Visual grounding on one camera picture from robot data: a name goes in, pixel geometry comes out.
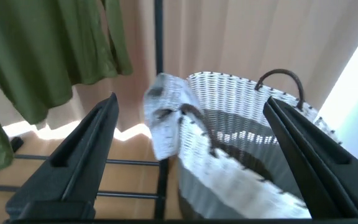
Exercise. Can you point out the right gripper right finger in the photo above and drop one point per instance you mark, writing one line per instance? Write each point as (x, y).
(328, 180)

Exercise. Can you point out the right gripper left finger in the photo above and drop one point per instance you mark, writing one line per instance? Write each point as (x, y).
(73, 174)

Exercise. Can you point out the pale grey garment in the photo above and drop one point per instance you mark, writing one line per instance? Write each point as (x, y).
(166, 130)

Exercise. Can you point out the green long-sleeved shirt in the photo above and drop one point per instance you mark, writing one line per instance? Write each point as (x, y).
(42, 46)

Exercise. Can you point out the white laundry basket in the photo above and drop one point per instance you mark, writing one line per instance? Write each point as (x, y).
(228, 93)

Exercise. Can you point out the black clothes rack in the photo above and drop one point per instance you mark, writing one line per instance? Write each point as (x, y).
(158, 31)

